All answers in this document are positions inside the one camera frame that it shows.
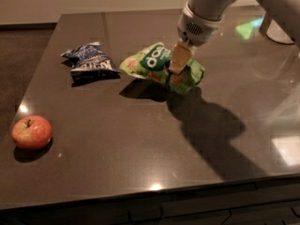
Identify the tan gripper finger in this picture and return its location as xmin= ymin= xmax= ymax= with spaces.
xmin=169 ymin=39 xmax=196 ymax=75

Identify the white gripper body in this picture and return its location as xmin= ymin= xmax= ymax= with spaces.
xmin=177 ymin=2 xmax=223 ymax=47

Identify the green rice chip bag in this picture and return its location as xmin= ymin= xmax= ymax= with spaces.
xmin=120 ymin=42 xmax=204 ymax=96

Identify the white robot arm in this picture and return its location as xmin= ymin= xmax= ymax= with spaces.
xmin=169 ymin=0 xmax=300 ymax=74

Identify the blue chip bag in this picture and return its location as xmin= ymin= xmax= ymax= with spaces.
xmin=61 ymin=41 xmax=119 ymax=81

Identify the red apple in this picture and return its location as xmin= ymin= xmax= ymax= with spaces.
xmin=11 ymin=115 xmax=53 ymax=150

